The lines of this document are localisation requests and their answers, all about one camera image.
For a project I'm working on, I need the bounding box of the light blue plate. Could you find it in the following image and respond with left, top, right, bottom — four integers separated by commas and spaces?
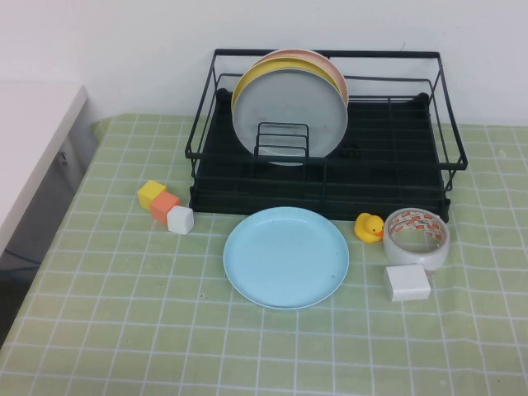
222, 206, 351, 311

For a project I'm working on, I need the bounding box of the grey plate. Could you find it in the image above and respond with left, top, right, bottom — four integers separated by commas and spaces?
230, 68, 350, 167

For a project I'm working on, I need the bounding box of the yellow plate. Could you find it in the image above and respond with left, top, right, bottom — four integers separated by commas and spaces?
231, 56, 346, 113

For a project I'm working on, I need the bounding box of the pink plate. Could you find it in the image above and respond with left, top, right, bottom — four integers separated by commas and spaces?
252, 48, 351, 105

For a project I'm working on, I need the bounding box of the white cube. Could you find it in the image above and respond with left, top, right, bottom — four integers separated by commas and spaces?
166, 205, 195, 236

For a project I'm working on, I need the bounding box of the orange cube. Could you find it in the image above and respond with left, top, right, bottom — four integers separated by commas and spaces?
149, 191, 182, 225

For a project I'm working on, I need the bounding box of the yellow rubber duck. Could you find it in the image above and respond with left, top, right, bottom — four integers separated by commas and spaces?
354, 212, 385, 244

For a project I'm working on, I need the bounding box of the yellow cube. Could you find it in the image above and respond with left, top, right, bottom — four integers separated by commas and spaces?
137, 180, 167, 209

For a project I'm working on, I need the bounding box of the clear tape roll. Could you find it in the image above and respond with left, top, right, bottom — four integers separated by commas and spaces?
383, 208, 450, 271

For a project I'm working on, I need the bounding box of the green checked tablecloth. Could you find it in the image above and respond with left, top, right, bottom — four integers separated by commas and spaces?
0, 111, 528, 396

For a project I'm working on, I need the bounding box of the white rectangular box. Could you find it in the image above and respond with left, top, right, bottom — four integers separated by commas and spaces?
383, 264, 432, 303

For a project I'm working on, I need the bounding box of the white side cabinet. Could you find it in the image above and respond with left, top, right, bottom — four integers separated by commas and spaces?
0, 80, 101, 267

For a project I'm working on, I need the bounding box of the black wire dish rack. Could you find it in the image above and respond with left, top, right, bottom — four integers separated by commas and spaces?
184, 48, 469, 222

